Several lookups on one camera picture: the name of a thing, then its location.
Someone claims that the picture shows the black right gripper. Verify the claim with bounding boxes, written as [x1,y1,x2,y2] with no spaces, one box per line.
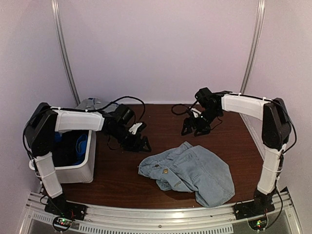
[182,107,222,137]

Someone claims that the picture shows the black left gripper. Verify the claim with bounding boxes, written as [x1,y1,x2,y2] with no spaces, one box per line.
[109,126,152,153]

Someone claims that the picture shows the light blue denim skirt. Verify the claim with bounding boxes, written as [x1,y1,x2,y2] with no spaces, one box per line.
[138,141,235,208]

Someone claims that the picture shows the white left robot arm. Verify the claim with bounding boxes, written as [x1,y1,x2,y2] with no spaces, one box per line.
[22,102,152,216]

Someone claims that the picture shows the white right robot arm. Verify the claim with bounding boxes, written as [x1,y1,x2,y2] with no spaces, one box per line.
[181,88,294,195]

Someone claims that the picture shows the white plastic laundry bin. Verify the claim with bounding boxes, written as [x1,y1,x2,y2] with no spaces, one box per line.
[29,129,97,184]

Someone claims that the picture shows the blue garment in bin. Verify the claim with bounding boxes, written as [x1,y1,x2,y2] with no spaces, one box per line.
[54,131,88,166]

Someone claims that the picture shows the folded grey button shirt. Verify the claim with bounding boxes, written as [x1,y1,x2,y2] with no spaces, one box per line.
[76,97,119,113]

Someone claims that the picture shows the black garment in bin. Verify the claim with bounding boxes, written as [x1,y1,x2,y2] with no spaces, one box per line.
[52,130,85,167]

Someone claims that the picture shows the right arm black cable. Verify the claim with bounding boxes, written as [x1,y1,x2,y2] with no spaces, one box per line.
[172,101,198,116]

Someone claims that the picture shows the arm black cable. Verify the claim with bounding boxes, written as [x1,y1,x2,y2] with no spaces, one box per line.
[172,101,198,116]
[92,96,146,122]

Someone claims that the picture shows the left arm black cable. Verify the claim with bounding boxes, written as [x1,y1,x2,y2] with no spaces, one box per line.
[92,96,146,122]

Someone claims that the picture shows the front aluminium rail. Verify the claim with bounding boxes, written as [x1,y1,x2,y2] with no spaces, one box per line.
[16,191,303,234]

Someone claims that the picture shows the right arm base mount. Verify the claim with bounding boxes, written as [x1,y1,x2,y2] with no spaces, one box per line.
[234,190,275,232]

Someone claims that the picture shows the right aluminium frame post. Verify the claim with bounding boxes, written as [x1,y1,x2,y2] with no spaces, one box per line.
[240,0,266,94]

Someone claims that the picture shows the aluminium frame post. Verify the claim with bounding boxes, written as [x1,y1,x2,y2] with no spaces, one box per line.
[51,0,80,105]
[240,0,266,94]

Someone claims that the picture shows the left aluminium frame post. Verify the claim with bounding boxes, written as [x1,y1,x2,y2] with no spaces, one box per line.
[51,0,80,105]

